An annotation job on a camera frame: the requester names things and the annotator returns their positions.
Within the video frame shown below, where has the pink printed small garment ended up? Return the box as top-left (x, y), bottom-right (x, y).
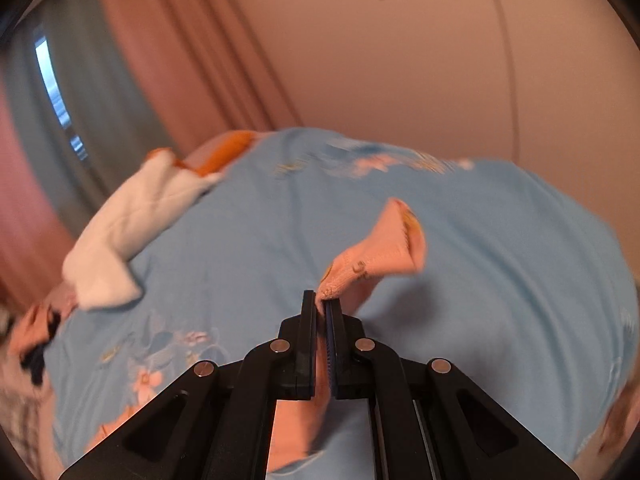
top-left (267, 197), bottom-right (427, 474)

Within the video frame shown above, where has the pink and dark clothes pile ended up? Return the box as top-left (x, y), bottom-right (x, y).
top-left (8, 283), bottom-right (77, 387)

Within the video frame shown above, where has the blue floral bed sheet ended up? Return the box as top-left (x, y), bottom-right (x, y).
top-left (44, 129), bottom-right (639, 466)

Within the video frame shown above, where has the white plush duck toy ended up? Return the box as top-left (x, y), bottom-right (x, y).
top-left (62, 131), bottom-right (259, 310)

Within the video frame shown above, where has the pink curtain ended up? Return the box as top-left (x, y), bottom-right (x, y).
top-left (1, 0), bottom-right (300, 309)

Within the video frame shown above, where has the blue grey curtain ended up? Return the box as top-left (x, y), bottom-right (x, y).
top-left (1, 0), bottom-right (176, 236)

